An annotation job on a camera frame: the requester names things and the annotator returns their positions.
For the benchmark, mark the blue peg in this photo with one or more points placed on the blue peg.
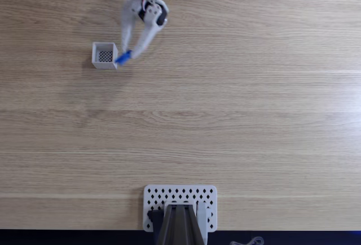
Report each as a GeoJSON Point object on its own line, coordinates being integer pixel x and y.
{"type": "Point", "coordinates": [124, 57]}

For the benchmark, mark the small grey mesh-bottom crate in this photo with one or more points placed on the small grey mesh-bottom crate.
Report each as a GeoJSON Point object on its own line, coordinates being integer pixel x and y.
{"type": "Point", "coordinates": [104, 56]}

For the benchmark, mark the white perforated stand base plate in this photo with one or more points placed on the white perforated stand base plate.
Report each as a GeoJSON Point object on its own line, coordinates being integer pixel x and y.
{"type": "Point", "coordinates": [180, 194]}

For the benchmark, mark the black corner bracket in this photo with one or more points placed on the black corner bracket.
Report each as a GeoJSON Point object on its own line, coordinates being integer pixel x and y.
{"type": "Point", "coordinates": [154, 217]}

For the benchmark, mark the grey corner bracket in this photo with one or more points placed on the grey corner bracket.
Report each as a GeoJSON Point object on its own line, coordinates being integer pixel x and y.
{"type": "Point", "coordinates": [203, 214]}

